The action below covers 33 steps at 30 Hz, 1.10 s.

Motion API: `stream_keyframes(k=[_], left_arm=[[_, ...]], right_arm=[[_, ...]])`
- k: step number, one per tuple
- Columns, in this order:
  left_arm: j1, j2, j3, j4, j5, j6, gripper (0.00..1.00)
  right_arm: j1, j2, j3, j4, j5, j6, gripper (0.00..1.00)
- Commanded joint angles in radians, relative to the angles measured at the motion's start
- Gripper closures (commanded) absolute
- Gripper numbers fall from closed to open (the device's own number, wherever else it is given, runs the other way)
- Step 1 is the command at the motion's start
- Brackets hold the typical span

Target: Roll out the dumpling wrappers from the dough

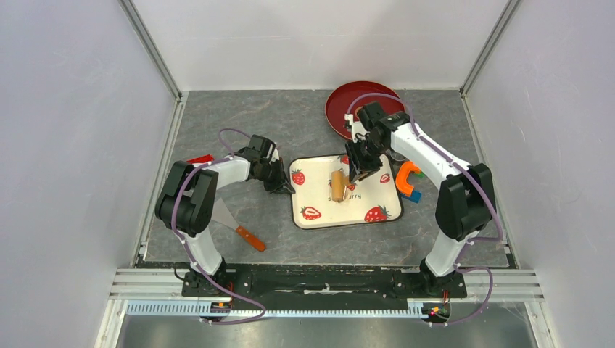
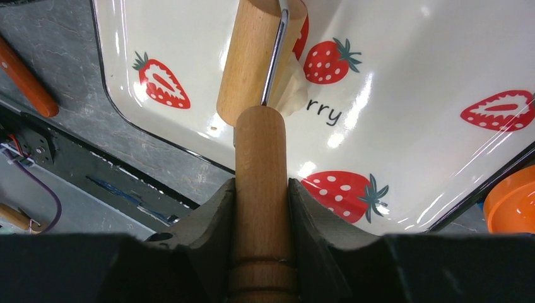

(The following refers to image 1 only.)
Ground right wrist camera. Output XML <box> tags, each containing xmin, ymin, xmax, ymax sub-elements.
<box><xmin>344</xmin><ymin>101</ymin><xmax>410</xmax><ymax>141</ymax></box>

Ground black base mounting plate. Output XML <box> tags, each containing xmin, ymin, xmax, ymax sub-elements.
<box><xmin>175</xmin><ymin>263</ymin><xmax>468</xmax><ymax>312</ymax></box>

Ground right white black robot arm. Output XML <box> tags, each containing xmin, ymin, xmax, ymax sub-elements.
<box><xmin>344</xmin><ymin>113</ymin><xmax>503</xmax><ymax>296</ymax></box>

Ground orange curved toy track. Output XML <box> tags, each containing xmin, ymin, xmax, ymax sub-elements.
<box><xmin>395</xmin><ymin>161</ymin><xmax>422</xmax><ymax>197</ymax></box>

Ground wooden dough roller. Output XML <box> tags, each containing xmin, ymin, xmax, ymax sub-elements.
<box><xmin>329</xmin><ymin>169</ymin><xmax>356</xmax><ymax>203</ymax></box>

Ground white dough piece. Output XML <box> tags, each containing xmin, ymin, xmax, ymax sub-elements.
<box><xmin>333</xmin><ymin>188</ymin><xmax>350</xmax><ymax>203</ymax></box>

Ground metal scraper orange handle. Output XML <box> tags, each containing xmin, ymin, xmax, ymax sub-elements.
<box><xmin>212</xmin><ymin>199</ymin><xmax>266</xmax><ymax>252</ymax></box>

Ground blue toy brick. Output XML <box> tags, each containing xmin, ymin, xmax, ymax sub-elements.
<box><xmin>400</xmin><ymin>190</ymin><xmax>422</xmax><ymax>204</ymax></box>

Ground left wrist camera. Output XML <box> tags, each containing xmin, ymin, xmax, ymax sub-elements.
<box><xmin>236</xmin><ymin>135</ymin><xmax>279</xmax><ymax>162</ymax></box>

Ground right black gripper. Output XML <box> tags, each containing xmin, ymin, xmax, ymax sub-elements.
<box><xmin>345</xmin><ymin>138</ymin><xmax>387</xmax><ymax>184</ymax></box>

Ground red toy brick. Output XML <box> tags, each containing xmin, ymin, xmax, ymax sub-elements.
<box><xmin>187</xmin><ymin>154</ymin><xmax>214</xmax><ymax>166</ymax></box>

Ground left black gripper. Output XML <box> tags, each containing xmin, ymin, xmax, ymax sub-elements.
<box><xmin>255</xmin><ymin>157</ymin><xmax>295</xmax><ymax>195</ymax></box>

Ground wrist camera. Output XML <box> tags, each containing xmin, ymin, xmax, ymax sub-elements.
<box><xmin>236</xmin><ymin>135</ymin><xmax>279</xmax><ymax>162</ymax></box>
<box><xmin>344</xmin><ymin>101</ymin><xmax>410</xmax><ymax>141</ymax></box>

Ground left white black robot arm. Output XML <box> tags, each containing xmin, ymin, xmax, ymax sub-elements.
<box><xmin>154</xmin><ymin>155</ymin><xmax>295</xmax><ymax>296</ymax></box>

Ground white strawberry tray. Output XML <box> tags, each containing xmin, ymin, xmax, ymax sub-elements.
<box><xmin>289</xmin><ymin>154</ymin><xmax>403</xmax><ymax>230</ymax></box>

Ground round red plate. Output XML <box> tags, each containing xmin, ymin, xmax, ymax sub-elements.
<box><xmin>325</xmin><ymin>81</ymin><xmax>405</xmax><ymax>140</ymax></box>

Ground aluminium frame rail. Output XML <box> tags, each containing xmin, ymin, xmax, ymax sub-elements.
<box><xmin>109</xmin><ymin>264</ymin><xmax>544</xmax><ymax>319</ymax></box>

